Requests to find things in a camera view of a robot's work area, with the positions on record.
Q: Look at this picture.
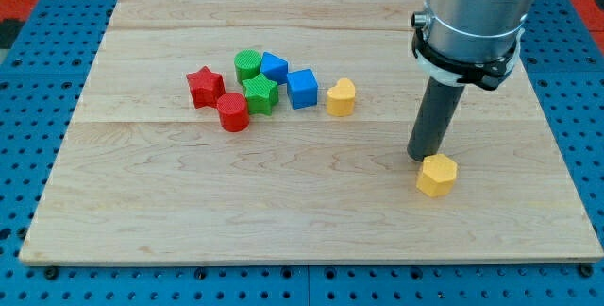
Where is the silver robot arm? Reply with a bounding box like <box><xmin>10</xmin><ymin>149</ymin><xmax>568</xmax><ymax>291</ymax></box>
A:
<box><xmin>411</xmin><ymin>0</ymin><xmax>534</xmax><ymax>91</ymax></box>

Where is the yellow heart block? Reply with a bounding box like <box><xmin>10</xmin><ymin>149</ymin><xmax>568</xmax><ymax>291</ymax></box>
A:
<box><xmin>326</xmin><ymin>78</ymin><xmax>356</xmax><ymax>117</ymax></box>

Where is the yellow hexagon block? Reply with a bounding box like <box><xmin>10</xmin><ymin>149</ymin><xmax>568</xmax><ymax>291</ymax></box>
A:
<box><xmin>416</xmin><ymin>154</ymin><xmax>459</xmax><ymax>198</ymax></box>

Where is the blue cube block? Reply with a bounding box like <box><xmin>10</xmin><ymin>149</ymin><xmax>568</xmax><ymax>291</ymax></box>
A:
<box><xmin>287</xmin><ymin>69</ymin><xmax>318</xmax><ymax>110</ymax></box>

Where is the green star block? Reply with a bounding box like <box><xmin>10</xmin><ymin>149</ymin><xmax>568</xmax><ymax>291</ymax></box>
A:
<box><xmin>243</xmin><ymin>74</ymin><xmax>279</xmax><ymax>116</ymax></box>

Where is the red cylinder block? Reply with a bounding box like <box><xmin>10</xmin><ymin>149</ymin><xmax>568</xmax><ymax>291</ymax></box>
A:
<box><xmin>216</xmin><ymin>93</ymin><xmax>249</xmax><ymax>132</ymax></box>

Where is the blue triangle block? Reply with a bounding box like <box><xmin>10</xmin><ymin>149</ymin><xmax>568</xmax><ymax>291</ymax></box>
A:
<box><xmin>260</xmin><ymin>52</ymin><xmax>289</xmax><ymax>85</ymax></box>

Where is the light wooden board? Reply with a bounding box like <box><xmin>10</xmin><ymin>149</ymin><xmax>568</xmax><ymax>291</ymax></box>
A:
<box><xmin>20</xmin><ymin>0</ymin><xmax>603</xmax><ymax>266</ymax></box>

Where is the green cylinder block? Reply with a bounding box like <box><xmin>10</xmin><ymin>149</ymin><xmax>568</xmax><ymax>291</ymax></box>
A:
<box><xmin>234</xmin><ymin>49</ymin><xmax>262</xmax><ymax>84</ymax></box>

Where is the red star block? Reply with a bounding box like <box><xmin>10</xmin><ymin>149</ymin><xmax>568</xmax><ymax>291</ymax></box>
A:
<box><xmin>186</xmin><ymin>66</ymin><xmax>226</xmax><ymax>109</ymax></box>

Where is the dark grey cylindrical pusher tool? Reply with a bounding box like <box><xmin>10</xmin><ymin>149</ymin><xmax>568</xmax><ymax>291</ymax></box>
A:
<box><xmin>407</xmin><ymin>77</ymin><xmax>464</xmax><ymax>162</ymax></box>

